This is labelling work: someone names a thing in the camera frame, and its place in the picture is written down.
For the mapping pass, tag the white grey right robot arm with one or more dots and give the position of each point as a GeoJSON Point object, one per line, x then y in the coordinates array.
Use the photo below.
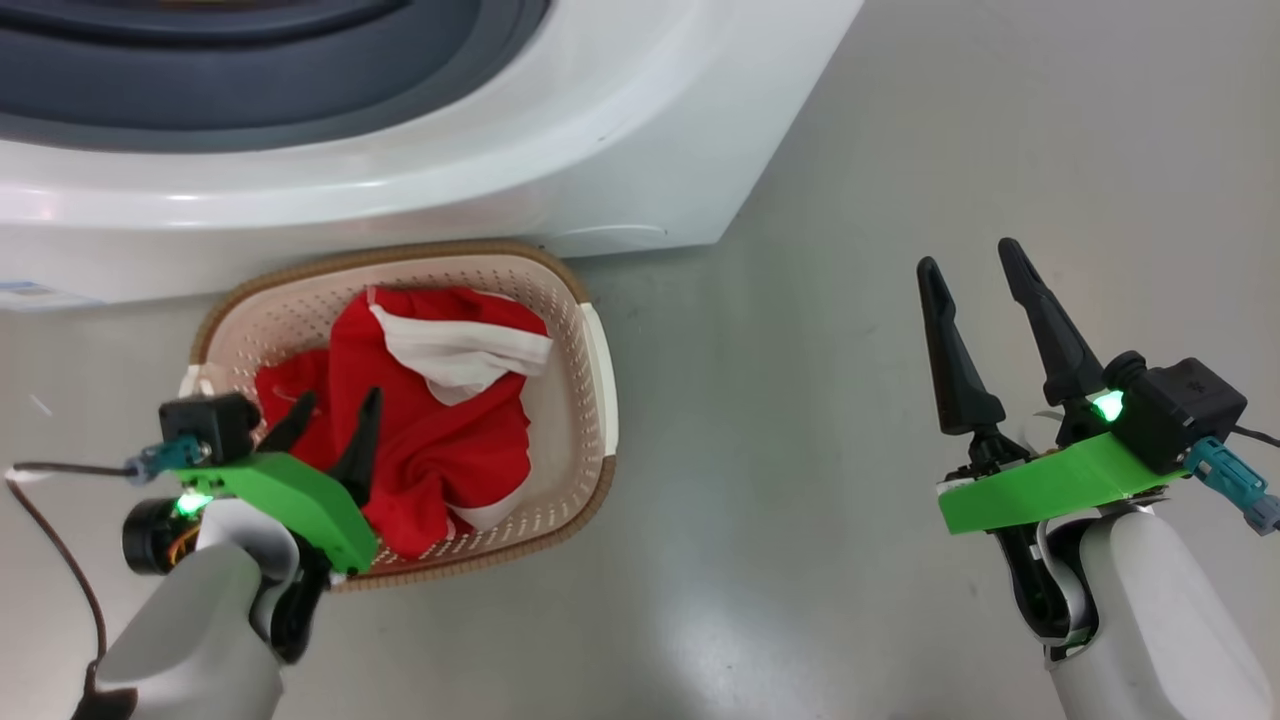
{"type": "Point", "coordinates": [1160, 620]}

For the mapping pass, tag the white front-load washing machine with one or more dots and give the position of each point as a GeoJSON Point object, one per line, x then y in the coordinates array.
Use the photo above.
{"type": "Point", "coordinates": [600, 150]}

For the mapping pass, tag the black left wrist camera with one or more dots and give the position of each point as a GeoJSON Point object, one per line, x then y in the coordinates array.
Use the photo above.
{"type": "Point", "coordinates": [210, 425]}

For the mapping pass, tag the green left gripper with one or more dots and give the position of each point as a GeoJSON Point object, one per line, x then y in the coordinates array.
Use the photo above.
{"type": "Point", "coordinates": [300, 500]}

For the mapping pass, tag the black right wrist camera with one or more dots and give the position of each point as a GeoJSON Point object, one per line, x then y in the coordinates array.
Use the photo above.
{"type": "Point", "coordinates": [1180, 405]}

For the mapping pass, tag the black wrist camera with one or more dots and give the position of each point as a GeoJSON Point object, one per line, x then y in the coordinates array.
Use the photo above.
{"type": "Point", "coordinates": [210, 425]}
{"type": "Point", "coordinates": [1180, 405]}

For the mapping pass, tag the cream basket with brown rim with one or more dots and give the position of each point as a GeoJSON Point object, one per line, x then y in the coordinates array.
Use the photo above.
{"type": "Point", "coordinates": [570, 400]}

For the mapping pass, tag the red basketball jersey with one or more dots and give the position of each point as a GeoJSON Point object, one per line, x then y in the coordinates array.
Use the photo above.
{"type": "Point", "coordinates": [430, 450]}

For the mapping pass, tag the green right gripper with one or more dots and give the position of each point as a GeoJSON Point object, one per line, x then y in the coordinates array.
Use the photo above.
{"type": "Point", "coordinates": [1050, 485]}

